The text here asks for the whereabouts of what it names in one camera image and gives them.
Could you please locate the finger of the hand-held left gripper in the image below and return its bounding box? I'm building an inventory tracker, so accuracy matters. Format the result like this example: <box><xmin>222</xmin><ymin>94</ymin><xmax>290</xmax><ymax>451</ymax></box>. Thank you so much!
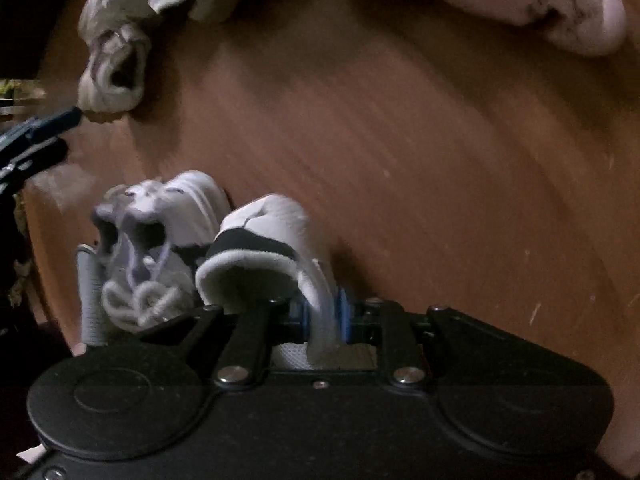
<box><xmin>0</xmin><ymin>106</ymin><xmax>83</xmax><ymax>153</ymax></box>
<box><xmin>0</xmin><ymin>137</ymin><xmax>70</xmax><ymax>186</ymax></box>

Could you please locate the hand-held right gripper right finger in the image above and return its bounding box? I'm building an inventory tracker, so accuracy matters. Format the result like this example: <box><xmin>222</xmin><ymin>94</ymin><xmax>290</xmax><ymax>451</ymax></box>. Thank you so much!
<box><xmin>336</xmin><ymin>287</ymin><xmax>466</xmax><ymax>391</ymax></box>

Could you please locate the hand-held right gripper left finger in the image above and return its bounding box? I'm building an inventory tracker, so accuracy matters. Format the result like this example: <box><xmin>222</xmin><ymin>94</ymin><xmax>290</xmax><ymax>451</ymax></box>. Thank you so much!
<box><xmin>135</xmin><ymin>297</ymin><xmax>307</xmax><ymax>391</ymax></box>

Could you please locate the white navy-striped strap sneaker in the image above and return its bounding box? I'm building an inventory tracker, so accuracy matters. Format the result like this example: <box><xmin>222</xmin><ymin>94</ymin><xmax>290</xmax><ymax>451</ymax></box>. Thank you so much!
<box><xmin>194</xmin><ymin>194</ymin><xmax>351</xmax><ymax>368</ymax></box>

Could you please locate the white lace-up sneaker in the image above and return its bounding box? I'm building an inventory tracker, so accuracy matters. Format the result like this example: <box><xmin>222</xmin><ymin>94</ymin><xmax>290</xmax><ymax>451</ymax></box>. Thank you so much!
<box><xmin>75</xmin><ymin>242</ymin><xmax>111</xmax><ymax>348</ymax></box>
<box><xmin>90</xmin><ymin>170</ymin><xmax>233</xmax><ymax>333</ymax></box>

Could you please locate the pink knit sock shoe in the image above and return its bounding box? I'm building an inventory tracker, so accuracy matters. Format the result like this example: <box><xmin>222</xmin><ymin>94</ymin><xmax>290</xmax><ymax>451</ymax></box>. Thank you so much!
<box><xmin>424</xmin><ymin>0</ymin><xmax>629</xmax><ymax>57</ymax></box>

